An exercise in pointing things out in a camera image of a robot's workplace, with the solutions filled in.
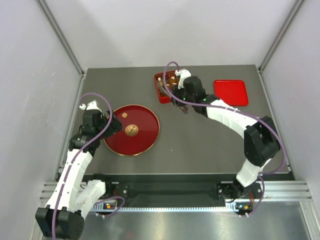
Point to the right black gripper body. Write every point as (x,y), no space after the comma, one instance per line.
(181,94)

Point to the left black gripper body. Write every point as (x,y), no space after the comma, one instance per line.
(105,122)

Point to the metal tongs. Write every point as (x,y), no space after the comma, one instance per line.
(161,88)

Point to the round dark red plate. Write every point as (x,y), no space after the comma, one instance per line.
(139,133)

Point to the red box lid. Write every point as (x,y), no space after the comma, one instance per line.
(231,91)

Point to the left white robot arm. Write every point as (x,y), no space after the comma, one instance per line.
(63,216)

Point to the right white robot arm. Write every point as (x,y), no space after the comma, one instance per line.
(258,134)

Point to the red chocolate box with tray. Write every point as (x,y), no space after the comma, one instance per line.
(171,80)

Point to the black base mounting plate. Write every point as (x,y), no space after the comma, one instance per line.
(176,190)

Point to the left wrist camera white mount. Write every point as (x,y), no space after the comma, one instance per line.
(93,105)

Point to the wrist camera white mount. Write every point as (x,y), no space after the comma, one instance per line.
(93,105)
(183,74)

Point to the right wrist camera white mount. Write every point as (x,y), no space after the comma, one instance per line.
(183,74)

